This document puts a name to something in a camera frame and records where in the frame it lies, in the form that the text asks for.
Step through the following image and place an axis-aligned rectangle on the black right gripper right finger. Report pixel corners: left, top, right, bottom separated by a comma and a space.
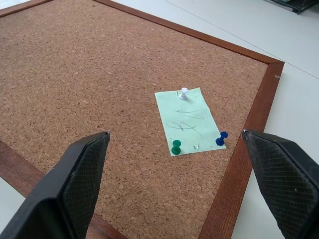
242, 129, 319, 239

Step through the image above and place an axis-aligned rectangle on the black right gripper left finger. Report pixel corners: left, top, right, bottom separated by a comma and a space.
0, 131, 111, 239

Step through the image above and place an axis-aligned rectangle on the blue push pin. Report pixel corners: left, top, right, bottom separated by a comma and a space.
215, 131, 229, 146

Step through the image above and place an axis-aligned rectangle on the light green paper note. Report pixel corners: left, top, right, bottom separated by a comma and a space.
154, 87, 227, 157

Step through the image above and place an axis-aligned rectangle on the green push pin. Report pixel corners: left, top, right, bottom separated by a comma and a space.
171, 139, 182, 155

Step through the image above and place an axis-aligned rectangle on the black mesh tray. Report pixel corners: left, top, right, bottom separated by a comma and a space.
263, 0, 319, 14

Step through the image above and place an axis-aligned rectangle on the cork board with wooden frame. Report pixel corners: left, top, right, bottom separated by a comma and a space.
0, 0, 285, 239

